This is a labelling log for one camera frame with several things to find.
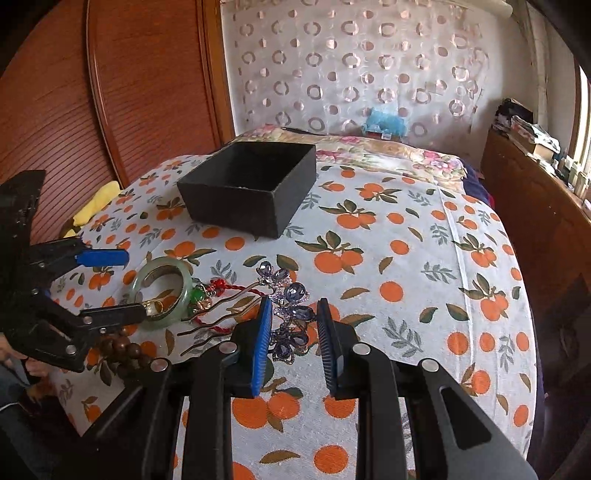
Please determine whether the purple rhinestone flower hair comb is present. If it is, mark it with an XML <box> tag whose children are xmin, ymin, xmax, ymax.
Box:
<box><xmin>178</xmin><ymin>261</ymin><xmax>317</xmax><ymax>365</ymax></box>

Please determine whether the orange fruit print bed sheet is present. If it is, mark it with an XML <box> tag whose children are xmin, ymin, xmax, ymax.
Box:
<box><xmin>48</xmin><ymin>154</ymin><xmax>543</xmax><ymax>480</ymax></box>

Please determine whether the red cord green bead hairpin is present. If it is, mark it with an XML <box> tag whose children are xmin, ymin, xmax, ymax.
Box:
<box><xmin>182</xmin><ymin>276</ymin><xmax>262</xmax><ymax>335</ymax></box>

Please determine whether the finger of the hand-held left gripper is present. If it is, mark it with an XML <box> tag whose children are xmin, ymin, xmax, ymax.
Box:
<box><xmin>28</xmin><ymin>288</ymin><xmax>148</xmax><ymax>374</ymax></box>
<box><xmin>28</xmin><ymin>237</ymin><xmax>130</xmax><ymax>269</ymax></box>

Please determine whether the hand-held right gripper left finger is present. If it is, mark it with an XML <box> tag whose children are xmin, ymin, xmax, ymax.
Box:
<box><xmin>60</xmin><ymin>296</ymin><xmax>274</xmax><ymax>480</ymax></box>

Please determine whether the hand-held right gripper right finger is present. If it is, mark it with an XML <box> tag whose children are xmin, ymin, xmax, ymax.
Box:
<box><xmin>317</xmin><ymin>296</ymin><xmax>541</xmax><ymax>480</ymax></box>

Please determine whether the floral blanket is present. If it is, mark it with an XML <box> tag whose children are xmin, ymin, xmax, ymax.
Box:
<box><xmin>233</xmin><ymin>126</ymin><xmax>469</xmax><ymax>192</ymax></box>

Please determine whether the brown wooden cabinet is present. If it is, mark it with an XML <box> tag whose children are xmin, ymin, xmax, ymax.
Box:
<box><xmin>480</xmin><ymin>127</ymin><xmax>591</xmax><ymax>324</ymax></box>

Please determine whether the green jade bangle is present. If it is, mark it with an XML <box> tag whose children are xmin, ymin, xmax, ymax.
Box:
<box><xmin>131</xmin><ymin>257</ymin><xmax>192</xmax><ymax>330</ymax></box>

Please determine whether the row of small bottles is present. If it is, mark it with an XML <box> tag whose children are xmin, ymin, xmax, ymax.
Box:
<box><xmin>554</xmin><ymin>154</ymin><xmax>591</xmax><ymax>199</ymax></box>

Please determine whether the brown wooden bead bracelet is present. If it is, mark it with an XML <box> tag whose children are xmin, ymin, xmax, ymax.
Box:
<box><xmin>85</xmin><ymin>325</ymin><xmax>155</xmax><ymax>379</ymax></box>

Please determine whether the yellow plush toy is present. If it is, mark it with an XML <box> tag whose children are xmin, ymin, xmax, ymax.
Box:
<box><xmin>65</xmin><ymin>181</ymin><xmax>122</xmax><ymax>238</ymax></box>

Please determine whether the black cardboard box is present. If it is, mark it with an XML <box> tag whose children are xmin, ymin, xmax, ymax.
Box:
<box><xmin>177</xmin><ymin>141</ymin><xmax>318</xmax><ymax>240</ymax></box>

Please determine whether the pile of books and clothes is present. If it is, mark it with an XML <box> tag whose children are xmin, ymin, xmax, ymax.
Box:
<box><xmin>492</xmin><ymin>97</ymin><xmax>561</xmax><ymax>160</ymax></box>

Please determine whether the window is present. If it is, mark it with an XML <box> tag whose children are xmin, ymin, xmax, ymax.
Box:
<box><xmin>573</xmin><ymin>60</ymin><xmax>591</xmax><ymax>185</ymax></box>

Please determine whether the sheer circle pattern curtain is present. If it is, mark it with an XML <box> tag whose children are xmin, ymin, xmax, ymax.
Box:
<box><xmin>219</xmin><ymin>0</ymin><xmax>522</xmax><ymax>153</ymax></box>

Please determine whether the blue plastic bag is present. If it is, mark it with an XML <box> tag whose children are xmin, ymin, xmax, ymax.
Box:
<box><xmin>362</xmin><ymin>108</ymin><xmax>411</xmax><ymax>139</ymax></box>

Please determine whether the navy blue blanket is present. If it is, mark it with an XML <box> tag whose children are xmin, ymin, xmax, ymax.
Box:
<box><xmin>462</xmin><ymin>159</ymin><xmax>495</xmax><ymax>208</ymax></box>

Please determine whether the brown wooden wardrobe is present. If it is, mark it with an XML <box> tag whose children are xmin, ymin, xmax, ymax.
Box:
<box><xmin>0</xmin><ymin>0</ymin><xmax>236</xmax><ymax>241</ymax></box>

